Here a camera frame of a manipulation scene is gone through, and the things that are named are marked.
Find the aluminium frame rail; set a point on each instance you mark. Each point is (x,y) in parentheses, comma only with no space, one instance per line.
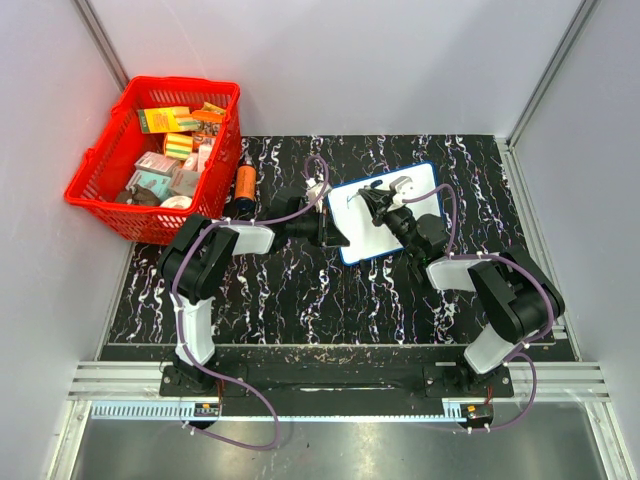
(119,390)

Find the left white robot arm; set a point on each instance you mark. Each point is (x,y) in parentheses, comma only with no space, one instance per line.
(195,262)

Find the white tape roll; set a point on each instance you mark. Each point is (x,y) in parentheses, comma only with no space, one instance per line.
(180,202)

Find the yellow green box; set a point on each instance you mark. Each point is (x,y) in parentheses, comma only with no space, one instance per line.
(165,119)

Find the red plastic shopping basket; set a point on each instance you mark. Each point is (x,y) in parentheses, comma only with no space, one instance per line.
(108,165)

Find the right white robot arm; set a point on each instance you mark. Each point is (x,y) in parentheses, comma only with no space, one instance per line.
(520,302)

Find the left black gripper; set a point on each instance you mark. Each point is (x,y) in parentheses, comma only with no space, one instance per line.
(327,234)

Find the teal white box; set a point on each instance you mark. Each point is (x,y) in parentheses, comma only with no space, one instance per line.
(156,183)

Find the orange snack packet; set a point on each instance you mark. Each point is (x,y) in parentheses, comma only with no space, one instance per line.
(209,118)

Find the pink white box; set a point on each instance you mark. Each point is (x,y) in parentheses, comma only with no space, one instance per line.
(157,163)

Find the blue-framed whiteboard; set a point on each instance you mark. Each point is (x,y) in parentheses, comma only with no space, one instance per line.
(367,240)

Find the striped yellow sponge pack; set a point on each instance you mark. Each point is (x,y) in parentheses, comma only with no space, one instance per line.
(178,145)

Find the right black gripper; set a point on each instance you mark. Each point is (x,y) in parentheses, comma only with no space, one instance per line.
(378,203)

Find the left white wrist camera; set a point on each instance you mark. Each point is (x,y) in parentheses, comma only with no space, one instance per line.
(316,192)

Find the orange pump bottle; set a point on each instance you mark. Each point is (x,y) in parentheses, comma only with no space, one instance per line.
(245,186)

